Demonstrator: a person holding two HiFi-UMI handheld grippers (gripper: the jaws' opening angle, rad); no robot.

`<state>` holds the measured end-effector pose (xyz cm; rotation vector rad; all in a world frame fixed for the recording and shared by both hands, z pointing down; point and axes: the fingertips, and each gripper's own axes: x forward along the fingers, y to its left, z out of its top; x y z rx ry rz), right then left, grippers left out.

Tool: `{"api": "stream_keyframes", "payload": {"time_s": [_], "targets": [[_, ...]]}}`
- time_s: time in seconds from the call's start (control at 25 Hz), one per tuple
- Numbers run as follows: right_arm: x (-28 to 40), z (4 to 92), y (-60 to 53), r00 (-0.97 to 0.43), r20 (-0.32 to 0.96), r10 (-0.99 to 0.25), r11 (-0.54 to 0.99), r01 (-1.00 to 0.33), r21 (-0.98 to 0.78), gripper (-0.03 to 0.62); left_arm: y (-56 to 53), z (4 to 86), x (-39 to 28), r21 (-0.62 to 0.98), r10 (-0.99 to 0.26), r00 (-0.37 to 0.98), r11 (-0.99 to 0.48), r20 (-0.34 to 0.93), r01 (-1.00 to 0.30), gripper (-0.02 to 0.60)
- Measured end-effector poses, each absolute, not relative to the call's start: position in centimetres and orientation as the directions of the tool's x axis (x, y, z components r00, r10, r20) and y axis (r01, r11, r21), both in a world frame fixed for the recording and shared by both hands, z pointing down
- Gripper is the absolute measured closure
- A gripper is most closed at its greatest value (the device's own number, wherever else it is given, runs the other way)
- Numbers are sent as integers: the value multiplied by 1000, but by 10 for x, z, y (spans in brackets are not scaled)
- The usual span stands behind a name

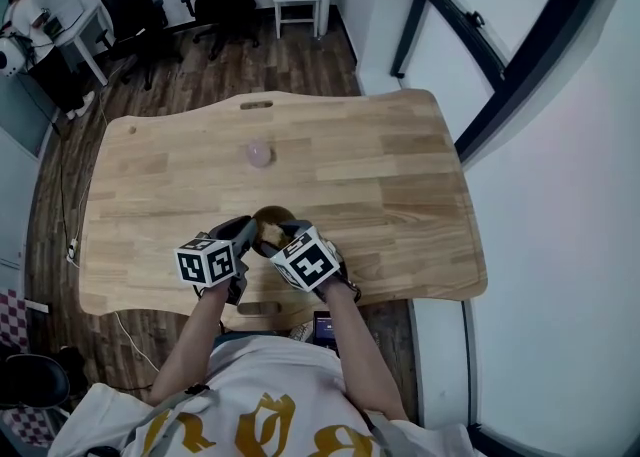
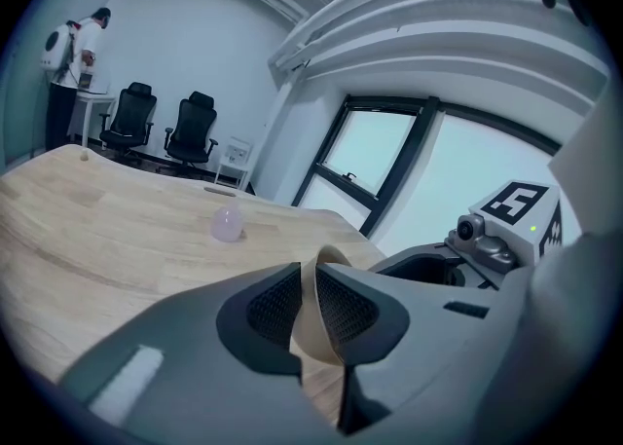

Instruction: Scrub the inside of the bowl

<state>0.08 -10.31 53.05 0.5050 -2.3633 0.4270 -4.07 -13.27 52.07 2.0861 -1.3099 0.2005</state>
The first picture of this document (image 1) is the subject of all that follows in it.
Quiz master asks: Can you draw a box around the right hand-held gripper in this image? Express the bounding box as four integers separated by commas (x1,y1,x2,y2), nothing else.
269,218,362,303

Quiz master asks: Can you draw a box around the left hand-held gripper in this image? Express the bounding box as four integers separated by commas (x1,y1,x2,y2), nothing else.
174,215,260,306

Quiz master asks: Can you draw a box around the tan scrubbing sponge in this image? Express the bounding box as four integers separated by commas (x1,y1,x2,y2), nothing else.
259,224,287,246

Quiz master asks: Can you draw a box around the brown bowl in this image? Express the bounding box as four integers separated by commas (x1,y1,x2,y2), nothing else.
251,204,297,257

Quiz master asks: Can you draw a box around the person's left forearm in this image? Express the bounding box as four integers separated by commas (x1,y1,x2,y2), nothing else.
147,284,232,409

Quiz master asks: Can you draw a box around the person's right forearm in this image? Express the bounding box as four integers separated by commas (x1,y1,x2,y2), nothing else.
323,282,409,424

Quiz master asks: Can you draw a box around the pink round cup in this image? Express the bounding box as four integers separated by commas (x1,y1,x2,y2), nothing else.
246,140,277,171

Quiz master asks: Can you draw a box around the person's shoe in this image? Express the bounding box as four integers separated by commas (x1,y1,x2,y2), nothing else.
288,322,316,344

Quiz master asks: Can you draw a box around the black phone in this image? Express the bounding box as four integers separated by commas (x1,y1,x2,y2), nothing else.
312,310,342,357

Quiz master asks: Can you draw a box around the white shirt with gold print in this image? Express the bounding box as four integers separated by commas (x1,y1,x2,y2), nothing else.
47,333,479,457

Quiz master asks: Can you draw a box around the pink checkered mat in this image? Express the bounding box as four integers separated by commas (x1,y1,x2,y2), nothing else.
0,288,70,448

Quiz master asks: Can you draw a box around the white desk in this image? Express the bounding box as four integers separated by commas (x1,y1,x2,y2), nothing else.
41,3,111,88

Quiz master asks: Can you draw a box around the white round panda device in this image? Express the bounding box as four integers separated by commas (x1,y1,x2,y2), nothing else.
0,36,27,78

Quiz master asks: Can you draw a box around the white floor cable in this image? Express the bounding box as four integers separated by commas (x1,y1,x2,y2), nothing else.
112,310,162,375

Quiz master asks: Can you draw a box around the black window frame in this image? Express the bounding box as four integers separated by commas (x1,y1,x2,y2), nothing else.
391,0,640,162

